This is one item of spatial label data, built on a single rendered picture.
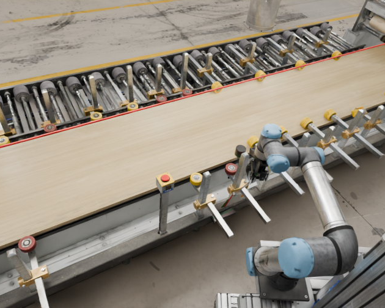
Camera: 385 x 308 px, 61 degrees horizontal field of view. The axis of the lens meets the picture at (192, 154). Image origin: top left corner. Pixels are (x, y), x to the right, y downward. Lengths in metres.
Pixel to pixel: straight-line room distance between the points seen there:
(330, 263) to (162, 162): 1.34
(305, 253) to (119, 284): 1.87
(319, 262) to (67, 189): 1.46
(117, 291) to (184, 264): 0.55
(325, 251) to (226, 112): 1.68
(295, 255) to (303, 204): 2.30
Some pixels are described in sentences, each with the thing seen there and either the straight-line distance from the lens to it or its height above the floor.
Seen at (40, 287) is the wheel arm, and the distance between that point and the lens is 1.87.
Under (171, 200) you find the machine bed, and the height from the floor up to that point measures 0.67.
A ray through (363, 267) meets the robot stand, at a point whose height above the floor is 1.48.
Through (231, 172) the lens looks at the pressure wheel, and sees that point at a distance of 2.13.
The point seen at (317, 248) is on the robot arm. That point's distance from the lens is 1.06.
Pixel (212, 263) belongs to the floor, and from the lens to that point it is 2.78.
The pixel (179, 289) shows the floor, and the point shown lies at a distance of 2.67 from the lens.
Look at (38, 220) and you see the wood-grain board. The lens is 1.97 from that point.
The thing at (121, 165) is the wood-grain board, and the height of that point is 0.90.
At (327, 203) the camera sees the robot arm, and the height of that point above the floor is 1.64.
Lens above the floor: 2.50
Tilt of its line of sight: 47 degrees down
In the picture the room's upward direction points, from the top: 8 degrees clockwise
